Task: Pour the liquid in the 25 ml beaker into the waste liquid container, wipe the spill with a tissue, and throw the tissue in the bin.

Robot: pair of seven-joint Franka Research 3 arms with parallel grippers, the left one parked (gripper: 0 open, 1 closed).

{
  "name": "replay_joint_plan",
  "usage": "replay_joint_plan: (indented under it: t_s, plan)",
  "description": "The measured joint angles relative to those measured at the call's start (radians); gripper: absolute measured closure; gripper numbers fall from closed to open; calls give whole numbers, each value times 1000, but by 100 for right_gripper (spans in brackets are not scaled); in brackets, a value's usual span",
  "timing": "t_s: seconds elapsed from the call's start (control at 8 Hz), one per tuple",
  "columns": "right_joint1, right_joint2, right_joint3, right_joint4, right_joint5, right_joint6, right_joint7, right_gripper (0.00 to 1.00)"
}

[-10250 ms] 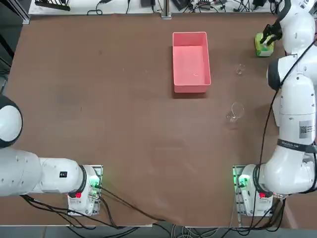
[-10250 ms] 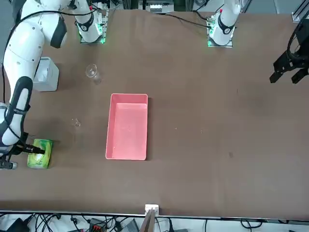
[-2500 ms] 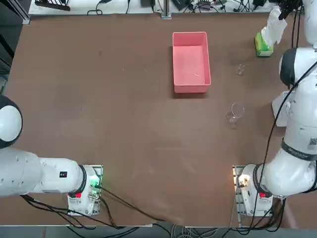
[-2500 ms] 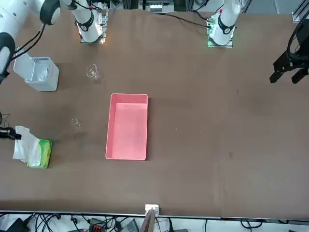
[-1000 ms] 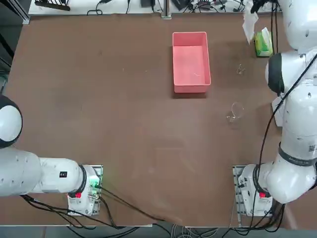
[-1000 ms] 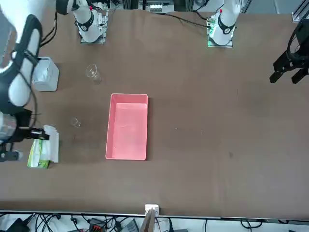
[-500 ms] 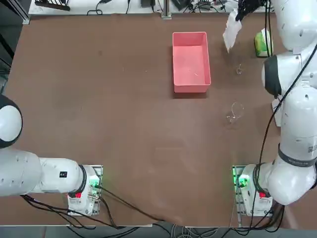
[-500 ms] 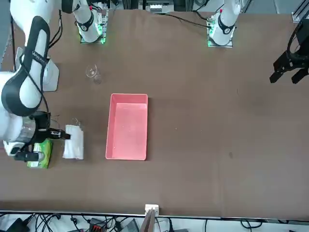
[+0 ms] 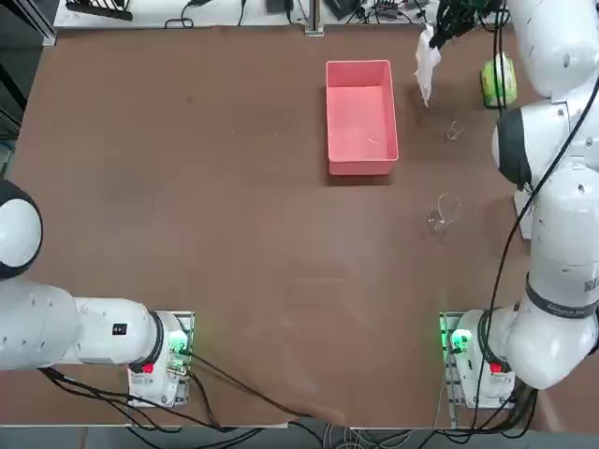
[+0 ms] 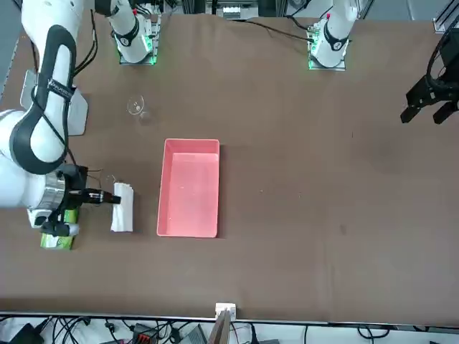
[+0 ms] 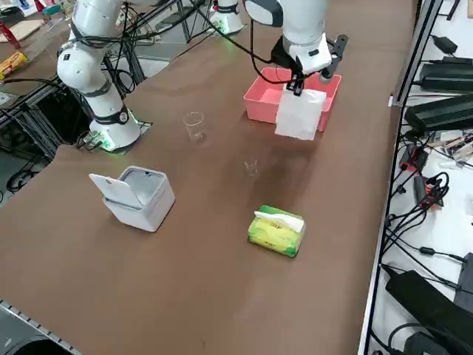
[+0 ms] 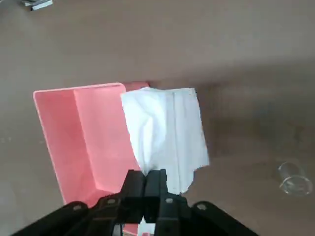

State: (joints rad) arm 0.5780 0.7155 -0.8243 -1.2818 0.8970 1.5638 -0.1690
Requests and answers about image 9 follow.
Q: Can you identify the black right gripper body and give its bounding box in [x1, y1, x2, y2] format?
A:
[456, 0, 505, 23]

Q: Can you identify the white tissue sheet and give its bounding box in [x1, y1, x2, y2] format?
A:
[414, 23, 444, 111]

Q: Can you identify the green tissue pack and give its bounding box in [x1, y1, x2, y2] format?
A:
[481, 52, 519, 109]

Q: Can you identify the pink plastic container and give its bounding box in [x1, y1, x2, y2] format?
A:
[326, 59, 402, 177]

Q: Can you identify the large glass beaker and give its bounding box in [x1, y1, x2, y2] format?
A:
[425, 192, 463, 235]

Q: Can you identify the dark grey power box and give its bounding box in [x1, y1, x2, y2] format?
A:
[325, 0, 367, 21]

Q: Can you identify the dark rack stand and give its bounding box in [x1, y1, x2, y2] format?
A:
[65, 0, 135, 21]

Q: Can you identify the aluminium frame post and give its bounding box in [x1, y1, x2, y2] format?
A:
[303, 0, 325, 36]

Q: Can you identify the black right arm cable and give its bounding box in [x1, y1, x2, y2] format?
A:
[475, 8, 599, 422]

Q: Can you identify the black adapter with looped cable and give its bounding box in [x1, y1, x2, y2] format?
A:
[164, 0, 207, 29]

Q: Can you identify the black cable across table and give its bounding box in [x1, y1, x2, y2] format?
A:
[184, 350, 314, 418]

